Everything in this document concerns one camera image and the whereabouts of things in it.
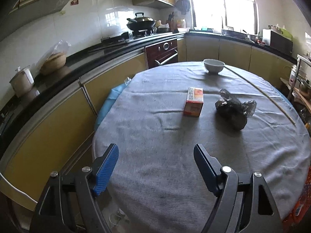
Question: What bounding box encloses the crumpled silver black bag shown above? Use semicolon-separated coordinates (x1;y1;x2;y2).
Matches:
215;89;257;131

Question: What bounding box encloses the bagged clay pot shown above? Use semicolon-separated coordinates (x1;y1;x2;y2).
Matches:
34;39;71;75

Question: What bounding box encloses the white rice cooker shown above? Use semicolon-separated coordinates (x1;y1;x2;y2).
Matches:
10;66;34;98

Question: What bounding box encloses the metal kitchen shelf rack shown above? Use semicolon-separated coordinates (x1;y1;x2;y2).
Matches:
280;54;310;113

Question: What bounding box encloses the black microwave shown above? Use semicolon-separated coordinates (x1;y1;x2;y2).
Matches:
262;29;293;56

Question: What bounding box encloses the long wooden stick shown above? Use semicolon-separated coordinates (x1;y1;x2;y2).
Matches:
225;65;296;126

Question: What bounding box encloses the white ceramic bowl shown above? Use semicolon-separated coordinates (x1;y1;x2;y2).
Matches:
203;59;225;74

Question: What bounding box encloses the orange medicine box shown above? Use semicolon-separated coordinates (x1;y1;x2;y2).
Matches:
183;87;204;117

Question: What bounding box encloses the dark red oven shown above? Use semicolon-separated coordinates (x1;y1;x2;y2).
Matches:
145;38;178;69

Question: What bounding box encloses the steel cooking pot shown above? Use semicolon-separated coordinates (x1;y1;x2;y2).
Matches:
299;79;311;100

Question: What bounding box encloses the black wok with lid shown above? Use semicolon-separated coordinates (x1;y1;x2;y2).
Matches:
127;12;156;32

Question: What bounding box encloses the blue under cloth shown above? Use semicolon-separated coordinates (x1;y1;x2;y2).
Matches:
94;83;127;131

